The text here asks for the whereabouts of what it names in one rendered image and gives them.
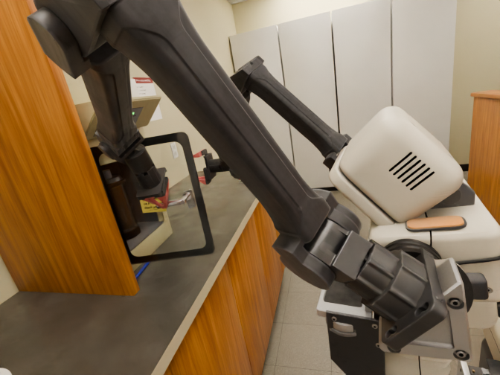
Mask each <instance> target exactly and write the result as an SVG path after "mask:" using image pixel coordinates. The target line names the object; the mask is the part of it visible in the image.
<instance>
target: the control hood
mask: <svg viewBox="0 0 500 375"><path fill-rule="evenodd" d="M160 100H161V96H160V95H153V96H143V97H132V108H138V107H143V109H142V111H141V114H140V115H139V117H138V120H137V121H136V125H137V128H139V127H143V126H147V125H148V124H149V122H150V120H151V118H152V116H153V114H154V112H155V110H156V108H157V106H158V104H159V102H160ZM75 107H76V110H77V114H78V116H79V119H80V122H81V124H82V127H83V130H84V133H85V135H86V139H87V141H88V140H92V139H95V138H97V137H96V136H95V137H94V134H95V131H96V129H97V117H96V114H95V112H94V109H93V106H92V103H91V101H90V102H86V103H80V104H76V105H75Z"/></svg>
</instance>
